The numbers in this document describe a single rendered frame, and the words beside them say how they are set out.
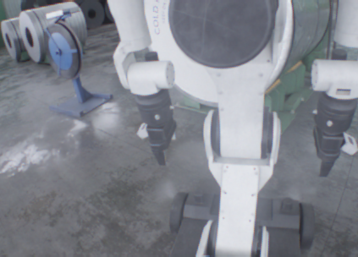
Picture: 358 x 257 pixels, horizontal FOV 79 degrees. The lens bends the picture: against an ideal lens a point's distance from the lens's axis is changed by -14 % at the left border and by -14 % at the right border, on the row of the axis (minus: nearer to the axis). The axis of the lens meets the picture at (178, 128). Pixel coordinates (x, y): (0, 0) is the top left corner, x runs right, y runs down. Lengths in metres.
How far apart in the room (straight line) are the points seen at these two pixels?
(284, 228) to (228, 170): 0.41
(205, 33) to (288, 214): 0.84
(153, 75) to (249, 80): 0.21
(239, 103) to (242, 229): 0.37
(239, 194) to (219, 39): 0.52
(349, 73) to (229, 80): 0.25
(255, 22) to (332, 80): 0.30
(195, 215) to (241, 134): 0.50
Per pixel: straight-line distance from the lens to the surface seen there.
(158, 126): 0.65
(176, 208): 1.06
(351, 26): 0.50
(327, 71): 0.54
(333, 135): 0.63
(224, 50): 0.27
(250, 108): 0.57
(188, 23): 0.27
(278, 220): 1.01
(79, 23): 6.41
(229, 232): 0.75
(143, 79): 0.58
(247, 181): 0.71
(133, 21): 0.53
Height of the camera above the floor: 0.96
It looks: 29 degrees down
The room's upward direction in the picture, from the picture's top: 8 degrees counter-clockwise
